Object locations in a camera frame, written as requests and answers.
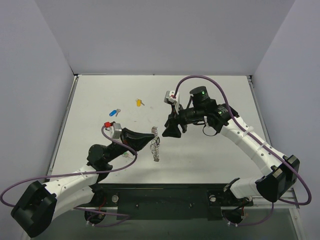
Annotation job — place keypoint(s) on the key with green tag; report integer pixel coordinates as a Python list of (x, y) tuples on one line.
[(127, 155)]

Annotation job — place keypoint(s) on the key with blue tag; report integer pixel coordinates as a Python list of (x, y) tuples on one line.
[(115, 112)]

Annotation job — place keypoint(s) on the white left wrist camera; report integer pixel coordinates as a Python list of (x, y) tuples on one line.
[(114, 129)]

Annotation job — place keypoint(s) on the metal key ring disc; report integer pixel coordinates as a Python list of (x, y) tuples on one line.
[(155, 149)]

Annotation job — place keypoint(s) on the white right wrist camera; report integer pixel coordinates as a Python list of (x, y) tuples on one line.
[(172, 98)]

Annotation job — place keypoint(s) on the key with yellow tag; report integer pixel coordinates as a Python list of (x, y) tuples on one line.
[(139, 102)]

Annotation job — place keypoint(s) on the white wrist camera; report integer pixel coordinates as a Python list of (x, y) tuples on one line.
[(172, 98), (114, 129)]

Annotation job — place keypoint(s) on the aluminium front frame rail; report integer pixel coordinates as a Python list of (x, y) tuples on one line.
[(287, 197)]

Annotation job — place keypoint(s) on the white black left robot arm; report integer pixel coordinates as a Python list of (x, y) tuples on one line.
[(43, 202)]

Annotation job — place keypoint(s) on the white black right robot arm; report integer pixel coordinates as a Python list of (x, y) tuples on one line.
[(276, 168)]

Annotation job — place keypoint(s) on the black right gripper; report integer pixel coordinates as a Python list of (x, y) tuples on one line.
[(176, 120)]

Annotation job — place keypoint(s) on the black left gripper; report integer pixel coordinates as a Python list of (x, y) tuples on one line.
[(124, 138)]

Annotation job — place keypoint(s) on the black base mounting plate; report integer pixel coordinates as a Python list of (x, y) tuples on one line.
[(168, 201)]

